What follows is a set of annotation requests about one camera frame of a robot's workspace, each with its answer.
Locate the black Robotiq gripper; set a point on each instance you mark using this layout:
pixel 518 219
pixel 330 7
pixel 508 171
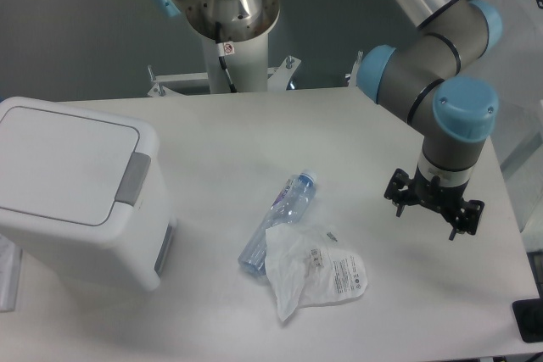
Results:
pixel 463 216

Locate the white push-lid trash can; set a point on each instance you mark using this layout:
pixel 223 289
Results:
pixel 82 191

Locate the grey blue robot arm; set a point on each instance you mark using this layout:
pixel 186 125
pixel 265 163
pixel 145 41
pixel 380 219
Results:
pixel 422 86

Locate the clear plastic water bottle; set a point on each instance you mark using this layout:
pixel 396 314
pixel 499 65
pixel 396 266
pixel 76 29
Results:
pixel 288 207

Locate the black device at table edge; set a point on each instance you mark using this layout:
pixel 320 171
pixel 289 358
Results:
pixel 528 315

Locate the crumpled white plastic bag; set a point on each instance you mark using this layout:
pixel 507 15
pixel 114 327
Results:
pixel 311 266

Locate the white box with lettering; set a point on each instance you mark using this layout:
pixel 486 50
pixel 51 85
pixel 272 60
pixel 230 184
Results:
pixel 514 65

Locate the clear plastic sheet left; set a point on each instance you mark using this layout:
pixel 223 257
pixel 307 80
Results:
pixel 11 257

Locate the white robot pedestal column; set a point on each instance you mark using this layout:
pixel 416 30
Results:
pixel 243 64

